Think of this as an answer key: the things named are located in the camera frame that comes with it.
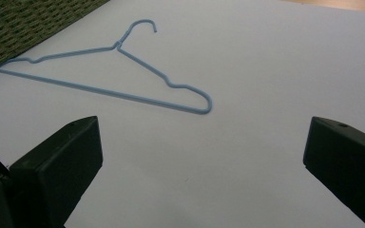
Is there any green woven cloth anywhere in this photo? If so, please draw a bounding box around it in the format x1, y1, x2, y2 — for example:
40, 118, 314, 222
0, 0, 111, 78

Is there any blue wire clothes hanger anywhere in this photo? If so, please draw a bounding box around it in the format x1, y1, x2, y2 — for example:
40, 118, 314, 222
0, 19, 213, 115

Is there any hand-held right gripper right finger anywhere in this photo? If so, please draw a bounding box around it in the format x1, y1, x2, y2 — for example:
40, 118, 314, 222
302, 116, 365, 228

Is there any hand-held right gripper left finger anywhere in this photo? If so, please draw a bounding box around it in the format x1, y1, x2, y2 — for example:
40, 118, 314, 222
9, 115, 104, 228

